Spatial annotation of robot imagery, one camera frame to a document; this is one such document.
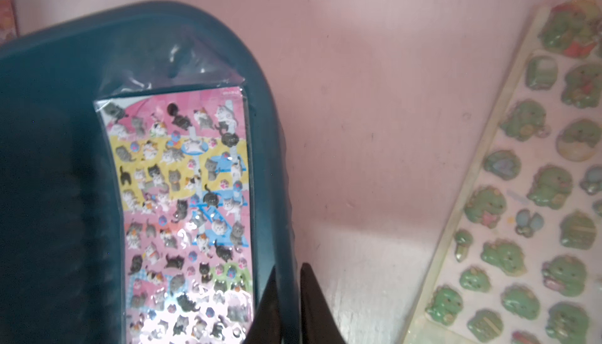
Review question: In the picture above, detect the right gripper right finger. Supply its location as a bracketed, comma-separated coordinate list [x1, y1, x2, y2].
[300, 262, 346, 344]

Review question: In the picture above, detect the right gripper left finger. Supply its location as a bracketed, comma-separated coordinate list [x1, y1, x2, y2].
[243, 268, 282, 344]

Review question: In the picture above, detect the white animal sticker sheet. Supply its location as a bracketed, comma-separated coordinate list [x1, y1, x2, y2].
[404, 0, 601, 343]

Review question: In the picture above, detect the teal storage box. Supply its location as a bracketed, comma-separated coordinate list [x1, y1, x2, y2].
[1, 2, 301, 343]

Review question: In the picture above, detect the red blue sticker sheet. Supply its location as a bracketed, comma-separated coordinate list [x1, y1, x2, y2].
[0, 0, 19, 45]

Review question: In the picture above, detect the pink cat sticker sheet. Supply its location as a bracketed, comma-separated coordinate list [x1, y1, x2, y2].
[95, 88, 254, 343]

